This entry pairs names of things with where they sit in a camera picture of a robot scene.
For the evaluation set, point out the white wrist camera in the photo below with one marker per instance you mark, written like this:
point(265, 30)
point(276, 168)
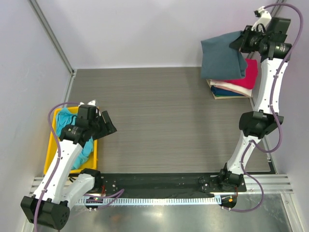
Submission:
point(91, 103)
point(263, 19)

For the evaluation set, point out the yellow plastic bin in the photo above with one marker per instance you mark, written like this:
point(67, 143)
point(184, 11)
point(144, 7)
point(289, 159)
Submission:
point(52, 147)

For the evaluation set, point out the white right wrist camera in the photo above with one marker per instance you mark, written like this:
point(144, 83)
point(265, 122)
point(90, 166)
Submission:
point(263, 19)

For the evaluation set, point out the white slotted cable duct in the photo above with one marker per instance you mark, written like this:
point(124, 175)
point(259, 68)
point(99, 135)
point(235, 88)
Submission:
point(149, 202)

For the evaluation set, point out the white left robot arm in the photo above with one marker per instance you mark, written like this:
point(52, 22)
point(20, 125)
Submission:
point(51, 202)

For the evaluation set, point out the folded navy t shirt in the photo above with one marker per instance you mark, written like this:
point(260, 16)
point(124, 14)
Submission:
point(218, 92)

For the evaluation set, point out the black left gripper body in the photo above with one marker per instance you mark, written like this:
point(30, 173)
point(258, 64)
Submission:
point(98, 127)

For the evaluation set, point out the turquoise t shirt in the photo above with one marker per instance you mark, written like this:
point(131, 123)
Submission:
point(65, 117)

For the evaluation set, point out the aluminium frame rail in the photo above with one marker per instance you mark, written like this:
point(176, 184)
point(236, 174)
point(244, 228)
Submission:
point(266, 183)

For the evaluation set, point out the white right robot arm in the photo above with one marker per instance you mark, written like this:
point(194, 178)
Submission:
point(269, 42)

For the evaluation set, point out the folded green t shirt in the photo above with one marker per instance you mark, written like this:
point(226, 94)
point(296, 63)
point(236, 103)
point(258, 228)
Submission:
point(220, 97)

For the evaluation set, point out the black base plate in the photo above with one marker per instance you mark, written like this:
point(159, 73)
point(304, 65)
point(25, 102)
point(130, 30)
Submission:
point(172, 185)

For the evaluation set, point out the slate blue t shirt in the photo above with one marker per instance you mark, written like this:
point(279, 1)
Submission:
point(219, 62)

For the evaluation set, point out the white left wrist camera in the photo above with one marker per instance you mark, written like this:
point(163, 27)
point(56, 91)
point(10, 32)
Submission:
point(91, 103)

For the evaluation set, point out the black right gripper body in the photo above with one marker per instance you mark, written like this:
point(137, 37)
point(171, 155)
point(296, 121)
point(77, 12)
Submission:
point(252, 39)

